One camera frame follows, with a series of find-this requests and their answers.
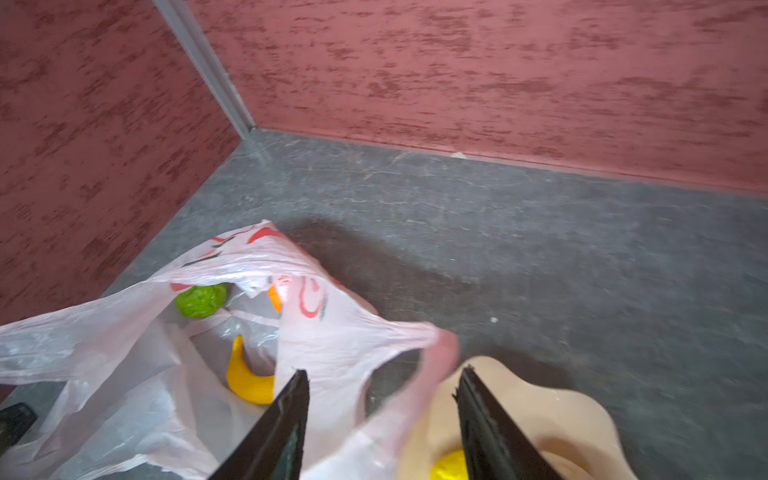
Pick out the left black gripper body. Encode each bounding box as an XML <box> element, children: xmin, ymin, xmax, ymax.
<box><xmin>0</xmin><ymin>402</ymin><xmax>38</xmax><ymax>453</ymax></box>

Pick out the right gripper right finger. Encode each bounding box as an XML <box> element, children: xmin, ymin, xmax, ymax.
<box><xmin>453</xmin><ymin>365</ymin><xmax>562</xmax><ymax>480</ymax></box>

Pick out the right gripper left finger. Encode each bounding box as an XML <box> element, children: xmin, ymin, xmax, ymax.
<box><xmin>210</xmin><ymin>370</ymin><xmax>310</xmax><ymax>480</ymax></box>

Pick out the yellow fake lemon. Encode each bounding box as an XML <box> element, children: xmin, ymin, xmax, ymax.
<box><xmin>429</xmin><ymin>449</ymin><xmax>469</xmax><ymax>480</ymax></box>

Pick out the yellow fake banana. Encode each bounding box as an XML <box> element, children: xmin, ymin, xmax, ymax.
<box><xmin>226</xmin><ymin>336</ymin><xmax>275</xmax><ymax>405</ymax></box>

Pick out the peach scalloped plate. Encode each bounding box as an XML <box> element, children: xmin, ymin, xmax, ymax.
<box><xmin>396</xmin><ymin>356</ymin><xmax>636</xmax><ymax>479</ymax></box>

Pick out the pink plastic shopping bag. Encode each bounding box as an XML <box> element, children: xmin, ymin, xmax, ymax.
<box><xmin>1</xmin><ymin>221</ymin><xmax>458</xmax><ymax>479</ymax></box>

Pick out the orange fake tangerine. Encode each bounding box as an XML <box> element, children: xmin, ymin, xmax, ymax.
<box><xmin>267</xmin><ymin>285</ymin><xmax>282</xmax><ymax>314</ymax></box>

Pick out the green fake lime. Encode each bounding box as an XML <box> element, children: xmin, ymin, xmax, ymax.
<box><xmin>173</xmin><ymin>284</ymin><xmax>229</xmax><ymax>319</ymax></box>

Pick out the left aluminium corner post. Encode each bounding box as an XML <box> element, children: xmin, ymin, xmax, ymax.
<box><xmin>153</xmin><ymin>0</ymin><xmax>257</xmax><ymax>140</ymax></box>

